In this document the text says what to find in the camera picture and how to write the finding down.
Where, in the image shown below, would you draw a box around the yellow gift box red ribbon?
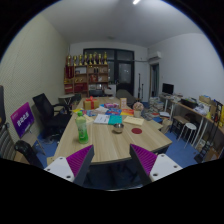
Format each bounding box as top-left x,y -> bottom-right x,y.
83,96 -> 101,111

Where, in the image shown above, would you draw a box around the white round stool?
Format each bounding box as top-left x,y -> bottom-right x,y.
178,122 -> 198,143

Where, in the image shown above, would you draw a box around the black framed glass door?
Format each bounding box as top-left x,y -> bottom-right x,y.
83,48 -> 135,96

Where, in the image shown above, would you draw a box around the wooden shelf unit with trophies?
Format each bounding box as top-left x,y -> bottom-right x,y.
63,51 -> 110,95

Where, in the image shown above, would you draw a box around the black case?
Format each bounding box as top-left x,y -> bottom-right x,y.
180,98 -> 199,109

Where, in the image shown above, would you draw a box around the black office chair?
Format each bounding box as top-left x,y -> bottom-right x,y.
32,92 -> 73,138

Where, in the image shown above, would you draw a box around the white wall air conditioner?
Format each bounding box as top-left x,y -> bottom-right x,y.
147,50 -> 163,62

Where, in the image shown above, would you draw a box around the teal book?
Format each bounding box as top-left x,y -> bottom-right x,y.
107,114 -> 124,126

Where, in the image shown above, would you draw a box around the long wooden wall desk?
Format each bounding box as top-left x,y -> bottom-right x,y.
166,96 -> 224,158

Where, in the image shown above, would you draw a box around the blue and red book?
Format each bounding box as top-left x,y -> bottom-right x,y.
105,107 -> 123,116

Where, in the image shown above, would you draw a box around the orange book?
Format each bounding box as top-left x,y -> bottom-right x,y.
120,108 -> 135,117

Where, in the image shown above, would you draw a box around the small wooden side table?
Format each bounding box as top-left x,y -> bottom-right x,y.
146,119 -> 164,132

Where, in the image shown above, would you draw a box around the cardboard box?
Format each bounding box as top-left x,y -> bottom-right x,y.
161,118 -> 174,134

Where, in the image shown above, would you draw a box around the brown wooden stool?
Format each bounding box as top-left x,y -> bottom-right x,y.
170,115 -> 189,138

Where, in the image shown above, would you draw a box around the black computer monitor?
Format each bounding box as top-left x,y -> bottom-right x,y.
161,82 -> 175,96

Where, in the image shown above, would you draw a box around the colourful picture book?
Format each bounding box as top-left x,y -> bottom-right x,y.
81,109 -> 98,118

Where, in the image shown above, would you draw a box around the white booklet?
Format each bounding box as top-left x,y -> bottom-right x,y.
93,113 -> 111,125

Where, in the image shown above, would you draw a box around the grey striped office chair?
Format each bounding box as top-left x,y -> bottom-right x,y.
0,122 -> 44,169

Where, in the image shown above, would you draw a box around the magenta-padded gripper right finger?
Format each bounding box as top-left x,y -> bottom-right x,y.
129,143 -> 184,186

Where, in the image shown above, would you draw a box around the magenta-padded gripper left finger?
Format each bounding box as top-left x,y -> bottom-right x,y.
43,144 -> 95,187

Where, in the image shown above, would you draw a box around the pink package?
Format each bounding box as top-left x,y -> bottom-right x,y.
103,102 -> 120,109

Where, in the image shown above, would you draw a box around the purple sign board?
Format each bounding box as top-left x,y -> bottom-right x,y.
9,101 -> 35,139

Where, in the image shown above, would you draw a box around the white paper sheets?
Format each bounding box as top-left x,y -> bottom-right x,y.
94,105 -> 109,114

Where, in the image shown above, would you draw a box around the cream book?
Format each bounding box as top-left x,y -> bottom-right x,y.
83,114 -> 95,125

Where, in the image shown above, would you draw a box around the black tripod stand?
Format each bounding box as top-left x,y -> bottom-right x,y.
137,73 -> 145,101

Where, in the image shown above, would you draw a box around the small metal bowl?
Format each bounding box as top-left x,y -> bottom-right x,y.
112,123 -> 125,134

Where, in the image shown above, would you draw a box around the green tea drink bottle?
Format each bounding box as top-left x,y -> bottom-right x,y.
74,110 -> 90,145

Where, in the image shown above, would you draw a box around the potted pink flowers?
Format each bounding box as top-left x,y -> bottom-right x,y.
132,101 -> 145,118

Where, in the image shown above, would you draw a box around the small upright tan box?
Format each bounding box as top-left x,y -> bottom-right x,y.
119,97 -> 128,109

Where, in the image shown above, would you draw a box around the stack of books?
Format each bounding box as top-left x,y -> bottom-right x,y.
148,96 -> 166,116

